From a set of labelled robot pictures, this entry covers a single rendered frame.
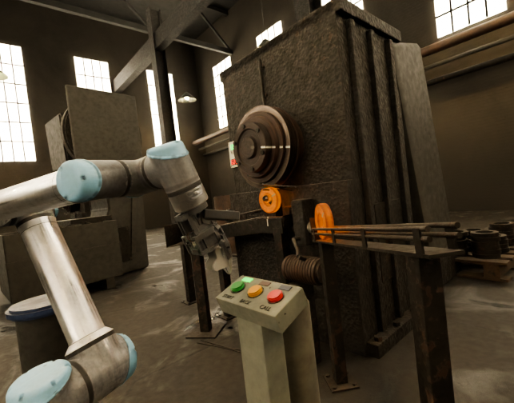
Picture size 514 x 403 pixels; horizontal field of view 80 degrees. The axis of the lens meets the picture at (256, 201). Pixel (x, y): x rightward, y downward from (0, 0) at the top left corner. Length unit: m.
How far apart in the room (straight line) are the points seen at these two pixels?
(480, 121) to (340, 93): 6.01
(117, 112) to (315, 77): 3.00
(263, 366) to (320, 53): 1.46
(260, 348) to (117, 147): 3.60
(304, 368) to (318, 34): 1.51
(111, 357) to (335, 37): 1.63
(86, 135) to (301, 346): 3.53
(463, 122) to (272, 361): 7.06
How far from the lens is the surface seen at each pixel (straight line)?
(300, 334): 0.98
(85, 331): 1.18
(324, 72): 1.74
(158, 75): 9.35
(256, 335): 0.83
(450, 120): 7.66
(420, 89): 2.48
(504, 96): 7.50
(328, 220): 1.27
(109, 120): 4.23
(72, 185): 0.75
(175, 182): 0.75
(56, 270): 1.21
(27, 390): 1.08
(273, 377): 0.88
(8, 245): 3.62
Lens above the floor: 0.86
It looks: 2 degrees down
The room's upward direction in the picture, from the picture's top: 7 degrees counter-clockwise
